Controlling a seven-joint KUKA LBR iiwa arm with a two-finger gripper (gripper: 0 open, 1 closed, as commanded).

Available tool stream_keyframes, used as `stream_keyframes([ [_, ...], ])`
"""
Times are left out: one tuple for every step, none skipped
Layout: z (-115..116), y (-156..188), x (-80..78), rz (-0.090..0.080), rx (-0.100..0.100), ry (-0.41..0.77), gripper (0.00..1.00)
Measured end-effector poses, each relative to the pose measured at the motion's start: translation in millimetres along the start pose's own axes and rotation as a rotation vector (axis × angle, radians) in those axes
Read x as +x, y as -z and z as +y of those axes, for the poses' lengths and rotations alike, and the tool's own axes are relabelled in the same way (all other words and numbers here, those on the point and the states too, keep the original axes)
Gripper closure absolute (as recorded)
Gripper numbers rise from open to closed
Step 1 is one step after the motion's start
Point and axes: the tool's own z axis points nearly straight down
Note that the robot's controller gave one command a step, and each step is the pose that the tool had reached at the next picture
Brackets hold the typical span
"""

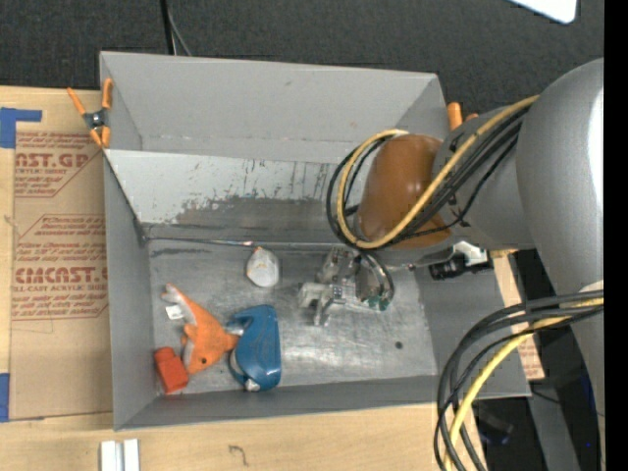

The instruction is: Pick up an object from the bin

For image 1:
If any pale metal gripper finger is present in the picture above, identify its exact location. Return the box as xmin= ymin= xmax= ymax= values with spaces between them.
xmin=297 ymin=282 xmax=336 ymax=310
xmin=312 ymin=295 xmax=346 ymax=327

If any small white plastic toy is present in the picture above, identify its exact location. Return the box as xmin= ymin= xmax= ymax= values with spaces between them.
xmin=245 ymin=245 xmax=282 ymax=288

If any blue toy whale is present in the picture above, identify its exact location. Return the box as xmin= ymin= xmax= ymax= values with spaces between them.
xmin=226 ymin=304 xmax=284 ymax=393

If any orange toy fish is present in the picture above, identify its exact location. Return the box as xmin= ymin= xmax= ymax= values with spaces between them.
xmin=161 ymin=283 xmax=240 ymax=377

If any orange-red block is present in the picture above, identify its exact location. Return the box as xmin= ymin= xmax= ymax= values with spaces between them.
xmin=153 ymin=346 xmax=190 ymax=395

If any grey metal bin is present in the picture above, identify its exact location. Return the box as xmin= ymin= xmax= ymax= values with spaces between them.
xmin=99 ymin=50 xmax=534 ymax=433

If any brown cardboard board red print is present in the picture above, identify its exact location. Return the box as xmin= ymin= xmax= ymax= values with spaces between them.
xmin=0 ymin=84 xmax=115 ymax=422

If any black cylinder on white bracket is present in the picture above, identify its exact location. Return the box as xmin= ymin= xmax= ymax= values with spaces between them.
xmin=428 ymin=241 xmax=493 ymax=282

